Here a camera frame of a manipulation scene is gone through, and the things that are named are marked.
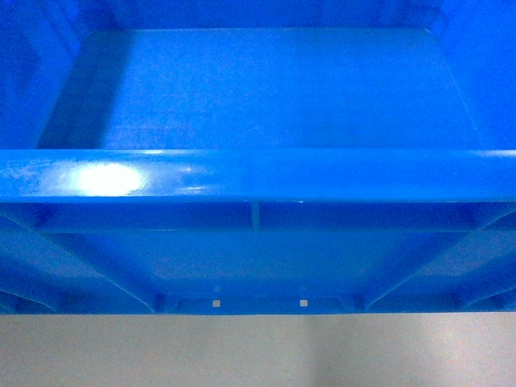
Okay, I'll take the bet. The blue plastic crate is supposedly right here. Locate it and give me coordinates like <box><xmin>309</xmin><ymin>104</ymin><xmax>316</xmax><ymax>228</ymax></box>
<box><xmin>1</xmin><ymin>1</ymin><xmax>515</xmax><ymax>315</ymax></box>

